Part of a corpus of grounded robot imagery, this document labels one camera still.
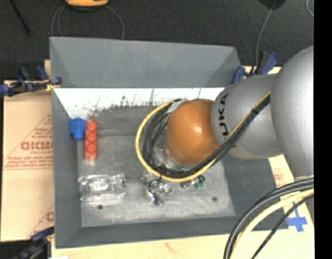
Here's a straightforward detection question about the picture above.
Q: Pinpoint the pale grey metal gripper finger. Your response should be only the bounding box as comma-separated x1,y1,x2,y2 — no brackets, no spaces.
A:
146,180,174,206
140,171,160,185

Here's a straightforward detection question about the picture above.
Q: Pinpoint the orange-red studded block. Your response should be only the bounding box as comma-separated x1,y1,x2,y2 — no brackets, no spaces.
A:
83,121,99,161

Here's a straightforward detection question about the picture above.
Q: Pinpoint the blue plastic cap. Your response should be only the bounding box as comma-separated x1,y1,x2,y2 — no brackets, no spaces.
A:
69,117,87,141

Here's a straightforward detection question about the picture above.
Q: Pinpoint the grey metal bin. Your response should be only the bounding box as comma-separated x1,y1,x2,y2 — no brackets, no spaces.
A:
49,36,290,248

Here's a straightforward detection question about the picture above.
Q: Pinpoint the brown cardboard board, red print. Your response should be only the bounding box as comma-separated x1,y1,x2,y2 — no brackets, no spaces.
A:
0,79,295,243

